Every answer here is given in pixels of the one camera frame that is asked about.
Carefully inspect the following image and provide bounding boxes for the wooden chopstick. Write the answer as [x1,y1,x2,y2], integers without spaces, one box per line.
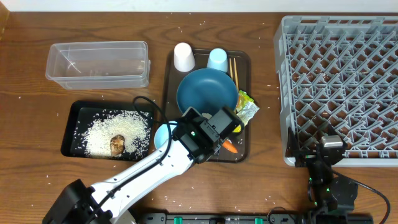
[229,58,233,80]
[233,58,239,92]

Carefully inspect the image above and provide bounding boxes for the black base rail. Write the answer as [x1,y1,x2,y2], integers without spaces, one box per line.
[137,213,374,224]

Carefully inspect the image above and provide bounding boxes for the right wooden chopstick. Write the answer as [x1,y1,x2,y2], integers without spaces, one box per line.
[233,58,239,92]

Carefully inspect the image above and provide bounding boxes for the white plastic cup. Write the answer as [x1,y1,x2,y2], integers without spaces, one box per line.
[174,42,195,72]

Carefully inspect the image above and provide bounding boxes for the dark blue plate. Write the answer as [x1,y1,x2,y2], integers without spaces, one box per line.
[176,68,238,115]

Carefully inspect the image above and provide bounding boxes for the grey dishwasher rack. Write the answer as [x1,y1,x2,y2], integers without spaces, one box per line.
[274,16,397,167]

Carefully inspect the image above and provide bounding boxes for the foil snack wrapper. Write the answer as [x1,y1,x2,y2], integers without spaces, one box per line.
[233,90,259,133]

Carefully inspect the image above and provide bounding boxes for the white rice pile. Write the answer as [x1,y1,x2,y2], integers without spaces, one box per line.
[70,108,152,161]

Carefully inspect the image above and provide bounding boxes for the left wooden chopstick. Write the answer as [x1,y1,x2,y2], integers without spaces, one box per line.
[229,58,233,80]

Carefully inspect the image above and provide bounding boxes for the orange carrot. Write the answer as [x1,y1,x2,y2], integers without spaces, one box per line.
[222,139,238,154]

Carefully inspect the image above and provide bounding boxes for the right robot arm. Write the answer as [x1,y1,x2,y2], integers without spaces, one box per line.
[285,126,358,223]

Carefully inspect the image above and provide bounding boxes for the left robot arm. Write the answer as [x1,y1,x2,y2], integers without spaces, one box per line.
[42,106,242,223]

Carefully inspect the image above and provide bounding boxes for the dark brown serving tray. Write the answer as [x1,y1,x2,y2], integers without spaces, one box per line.
[162,49,251,163]

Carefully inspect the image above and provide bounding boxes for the brown food scrap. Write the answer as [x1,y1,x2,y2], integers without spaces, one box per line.
[110,134,125,156]

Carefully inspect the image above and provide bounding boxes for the black waste tray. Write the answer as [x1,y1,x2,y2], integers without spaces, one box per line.
[61,101,154,158]

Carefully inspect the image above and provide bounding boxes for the light blue plastic cup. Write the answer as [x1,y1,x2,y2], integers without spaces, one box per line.
[206,48,228,73]

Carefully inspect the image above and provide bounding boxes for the clear plastic bin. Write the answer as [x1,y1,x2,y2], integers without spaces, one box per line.
[45,41,150,90]

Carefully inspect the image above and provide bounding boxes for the light blue bowl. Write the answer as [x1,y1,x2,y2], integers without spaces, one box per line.
[154,121,177,150]

